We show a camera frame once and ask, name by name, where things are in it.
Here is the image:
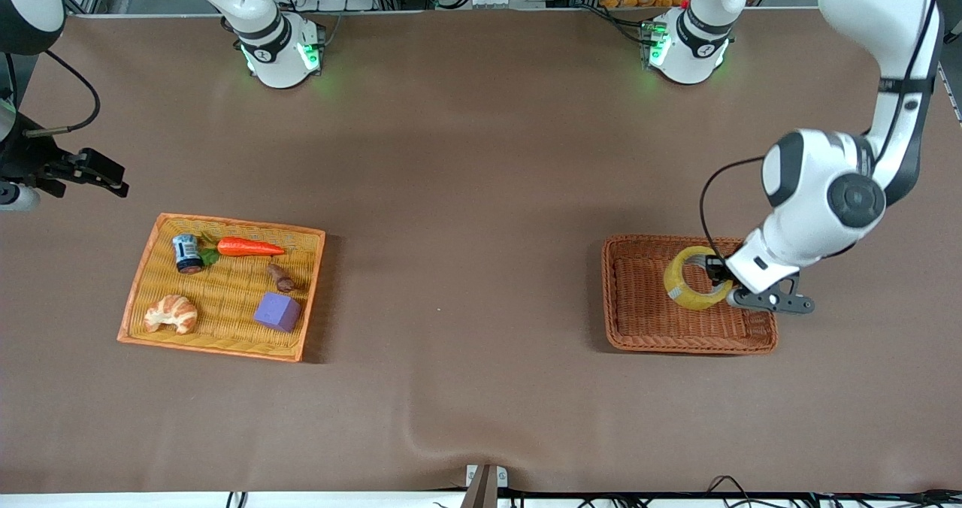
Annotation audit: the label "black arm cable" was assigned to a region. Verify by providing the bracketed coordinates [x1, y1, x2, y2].
[699, 0, 942, 262]
[44, 48, 101, 135]

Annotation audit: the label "yellow wicker basket orange rim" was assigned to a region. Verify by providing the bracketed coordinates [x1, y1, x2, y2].
[116, 213, 327, 363]

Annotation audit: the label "orange toy carrot green leaves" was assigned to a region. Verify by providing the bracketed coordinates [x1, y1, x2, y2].
[197, 231, 286, 267]

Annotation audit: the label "toy croissant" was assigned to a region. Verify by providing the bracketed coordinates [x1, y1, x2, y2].
[144, 295, 198, 335]

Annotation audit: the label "yellow tape roll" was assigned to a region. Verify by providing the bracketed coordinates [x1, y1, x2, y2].
[663, 246, 735, 312]

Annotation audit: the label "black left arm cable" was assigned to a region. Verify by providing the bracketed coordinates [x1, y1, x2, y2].
[699, 0, 942, 262]

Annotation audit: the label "black cables along table edge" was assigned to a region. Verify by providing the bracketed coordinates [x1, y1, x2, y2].
[706, 475, 962, 508]

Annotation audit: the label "purple cube block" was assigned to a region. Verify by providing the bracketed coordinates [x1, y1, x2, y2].
[253, 292, 302, 334]

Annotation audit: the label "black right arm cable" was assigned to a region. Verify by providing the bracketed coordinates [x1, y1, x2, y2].
[44, 48, 101, 135]

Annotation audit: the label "small blue white can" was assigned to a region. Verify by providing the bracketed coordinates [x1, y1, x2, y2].
[172, 234, 204, 275]

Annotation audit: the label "brown wicker basket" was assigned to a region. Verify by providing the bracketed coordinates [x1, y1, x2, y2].
[600, 234, 779, 356]

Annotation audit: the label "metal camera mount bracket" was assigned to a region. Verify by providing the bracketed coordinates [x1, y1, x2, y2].
[464, 463, 510, 508]

